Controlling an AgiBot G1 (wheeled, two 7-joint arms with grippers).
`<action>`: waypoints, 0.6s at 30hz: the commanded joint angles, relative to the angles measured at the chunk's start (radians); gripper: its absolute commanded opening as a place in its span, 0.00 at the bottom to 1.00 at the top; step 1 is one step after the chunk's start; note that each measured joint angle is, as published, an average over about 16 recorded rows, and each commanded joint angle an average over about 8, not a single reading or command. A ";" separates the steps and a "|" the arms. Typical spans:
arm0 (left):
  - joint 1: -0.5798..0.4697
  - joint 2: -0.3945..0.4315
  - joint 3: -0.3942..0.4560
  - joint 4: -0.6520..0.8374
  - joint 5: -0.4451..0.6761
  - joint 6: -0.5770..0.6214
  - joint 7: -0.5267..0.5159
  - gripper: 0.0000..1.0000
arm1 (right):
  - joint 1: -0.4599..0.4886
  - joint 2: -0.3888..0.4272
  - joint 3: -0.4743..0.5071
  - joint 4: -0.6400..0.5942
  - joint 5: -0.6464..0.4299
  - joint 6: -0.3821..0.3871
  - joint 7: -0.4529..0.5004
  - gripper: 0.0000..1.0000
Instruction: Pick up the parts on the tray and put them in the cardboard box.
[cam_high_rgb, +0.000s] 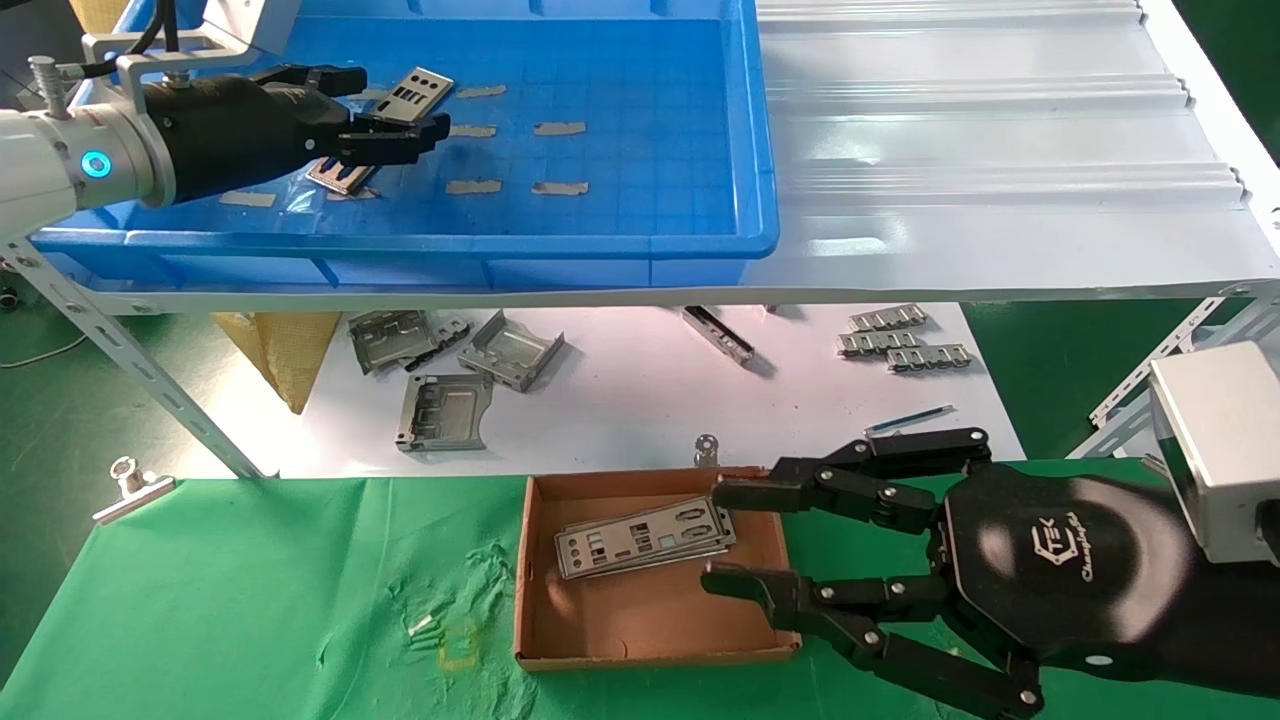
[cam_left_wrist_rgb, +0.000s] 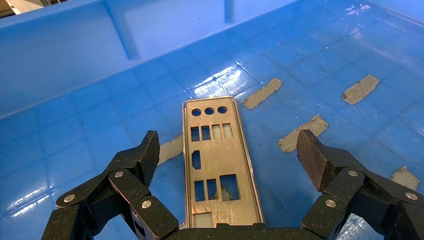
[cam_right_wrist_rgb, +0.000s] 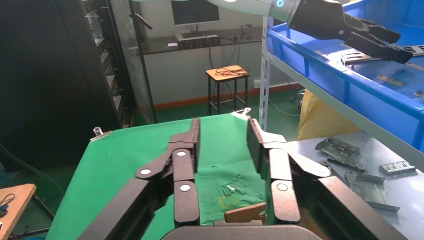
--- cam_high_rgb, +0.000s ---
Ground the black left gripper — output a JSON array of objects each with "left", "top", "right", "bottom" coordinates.
[{"left": 145, "top": 63, "right": 453, "bottom": 206}]

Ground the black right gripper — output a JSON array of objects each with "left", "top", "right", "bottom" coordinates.
[{"left": 700, "top": 428, "right": 1196, "bottom": 720}]

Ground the metal IO shield plate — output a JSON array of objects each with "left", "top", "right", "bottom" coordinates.
[
  {"left": 305, "top": 67, "right": 454, "bottom": 196},
  {"left": 554, "top": 497, "right": 729, "bottom": 580},
  {"left": 565, "top": 503, "right": 741, "bottom": 573}
]

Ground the brown cardboard box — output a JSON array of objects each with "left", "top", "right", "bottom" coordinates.
[{"left": 513, "top": 466, "right": 803, "bottom": 672}]

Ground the blue plastic tray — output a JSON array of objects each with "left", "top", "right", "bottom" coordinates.
[{"left": 28, "top": 0, "right": 781, "bottom": 291}]

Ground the thin blue rod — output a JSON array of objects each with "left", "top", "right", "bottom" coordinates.
[{"left": 865, "top": 404, "right": 956, "bottom": 438}]

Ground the white paper sheet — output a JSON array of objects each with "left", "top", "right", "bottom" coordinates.
[{"left": 215, "top": 305, "right": 1026, "bottom": 479}]

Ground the slotted metal strip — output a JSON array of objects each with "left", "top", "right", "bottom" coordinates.
[
  {"left": 837, "top": 330, "right": 923, "bottom": 358},
  {"left": 886, "top": 344, "right": 974, "bottom": 373},
  {"left": 849, "top": 304, "right": 929, "bottom": 333}
]

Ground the yellow woven bag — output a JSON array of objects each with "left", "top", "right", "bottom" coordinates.
[
  {"left": 68, "top": 0, "right": 131, "bottom": 36},
  {"left": 213, "top": 312, "right": 343, "bottom": 414}
]

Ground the grey slotted steel shelf leg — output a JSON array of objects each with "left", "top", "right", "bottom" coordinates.
[
  {"left": 0, "top": 235, "right": 271, "bottom": 479},
  {"left": 1068, "top": 300, "right": 1280, "bottom": 461},
  {"left": 1088, "top": 295, "right": 1261, "bottom": 431}
]

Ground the large silver binder clip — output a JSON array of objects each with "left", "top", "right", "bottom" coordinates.
[{"left": 93, "top": 456, "right": 177, "bottom": 526}]

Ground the white corrugated shelf panel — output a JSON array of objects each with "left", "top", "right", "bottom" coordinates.
[{"left": 60, "top": 0, "right": 1280, "bottom": 316}]

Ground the green cloth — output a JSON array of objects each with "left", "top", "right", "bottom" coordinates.
[{"left": 0, "top": 460, "right": 1280, "bottom": 720}]

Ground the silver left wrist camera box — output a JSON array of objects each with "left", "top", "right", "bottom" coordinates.
[{"left": 200, "top": 0, "right": 306, "bottom": 61}]

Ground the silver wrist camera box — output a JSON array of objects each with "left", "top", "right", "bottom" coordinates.
[
  {"left": 1148, "top": 340, "right": 1280, "bottom": 566},
  {"left": 200, "top": 0, "right": 306, "bottom": 61}
]

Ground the long narrow metal bracket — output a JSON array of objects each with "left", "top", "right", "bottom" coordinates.
[{"left": 682, "top": 306, "right": 756, "bottom": 366}]

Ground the grey stamped metal bracket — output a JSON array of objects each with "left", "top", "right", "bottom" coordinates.
[{"left": 348, "top": 310, "right": 443, "bottom": 376}]

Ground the grey U-shaped metal bracket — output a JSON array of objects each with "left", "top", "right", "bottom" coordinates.
[{"left": 458, "top": 310, "right": 566, "bottom": 393}]

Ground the grey flat metal bracket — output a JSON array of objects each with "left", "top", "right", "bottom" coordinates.
[{"left": 397, "top": 373, "right": 495, "bottom": 453}]

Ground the white floor cable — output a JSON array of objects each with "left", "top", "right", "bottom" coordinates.
[{"left": 0, "top": 335, "right": 89, "bottom": 369}]

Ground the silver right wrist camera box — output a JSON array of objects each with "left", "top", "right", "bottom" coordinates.
[{"left": 1148, "top": 340, "right": 1280, "bottom": 566}]

